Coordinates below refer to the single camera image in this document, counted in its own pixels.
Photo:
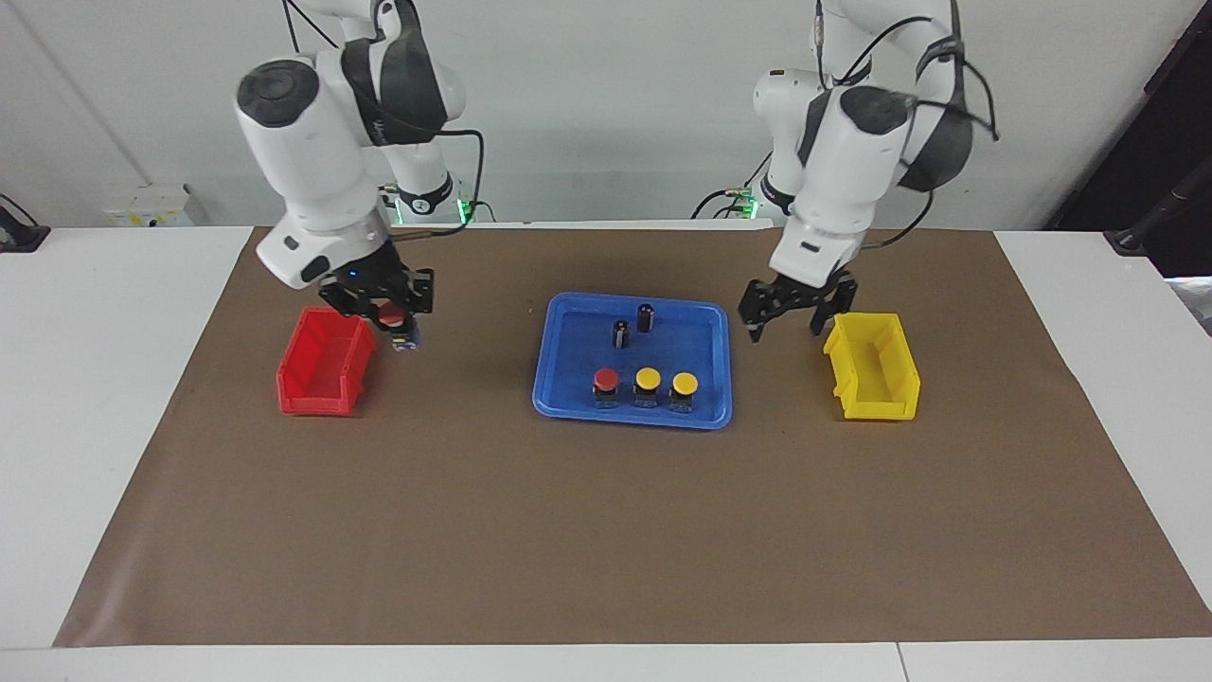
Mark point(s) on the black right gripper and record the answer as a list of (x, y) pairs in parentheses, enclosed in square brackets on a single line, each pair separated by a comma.
[(369, 275)]

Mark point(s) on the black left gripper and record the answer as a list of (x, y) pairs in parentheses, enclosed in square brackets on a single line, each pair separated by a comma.
[(800, 292)]

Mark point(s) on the red push button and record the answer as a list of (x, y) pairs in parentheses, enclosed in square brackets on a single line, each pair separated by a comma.
[(391, 316), (606, 380)]

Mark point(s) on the yellow push button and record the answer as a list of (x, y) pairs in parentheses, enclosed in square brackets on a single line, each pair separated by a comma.
[(648, 378), (685, 384)]

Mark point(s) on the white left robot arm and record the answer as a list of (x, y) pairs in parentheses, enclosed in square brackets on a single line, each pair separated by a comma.
[(843, 170)]

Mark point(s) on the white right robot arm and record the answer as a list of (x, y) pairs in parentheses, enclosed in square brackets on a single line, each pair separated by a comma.
[(303, 161)]

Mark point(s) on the red plastic bin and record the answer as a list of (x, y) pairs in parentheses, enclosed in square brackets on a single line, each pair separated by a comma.
[(322, 379)]

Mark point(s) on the yellow plastic bin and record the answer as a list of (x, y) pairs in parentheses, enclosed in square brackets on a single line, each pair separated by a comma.
[(881, 379)]

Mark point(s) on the blue plastic tray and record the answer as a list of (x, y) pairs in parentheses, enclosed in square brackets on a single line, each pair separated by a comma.
[(568, 352)]

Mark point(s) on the brown paper table mat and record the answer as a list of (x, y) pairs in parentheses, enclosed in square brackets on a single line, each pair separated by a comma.
[(606, 530)]

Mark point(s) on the black stand pole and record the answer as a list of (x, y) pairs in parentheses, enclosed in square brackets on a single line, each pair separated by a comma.
[(1136, 232)]

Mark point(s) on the black device on table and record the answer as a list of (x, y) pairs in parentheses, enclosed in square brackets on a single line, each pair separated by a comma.
[(19, 232)]

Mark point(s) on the grey object beside table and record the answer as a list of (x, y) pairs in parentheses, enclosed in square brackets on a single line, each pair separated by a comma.
[(1195, 303)]

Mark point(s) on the white electrical wall box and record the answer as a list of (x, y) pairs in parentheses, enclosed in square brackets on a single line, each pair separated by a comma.
[(151, 204)]

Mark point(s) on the dark wall panel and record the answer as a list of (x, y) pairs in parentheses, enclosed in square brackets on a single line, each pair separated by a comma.
[(1136, 114)]

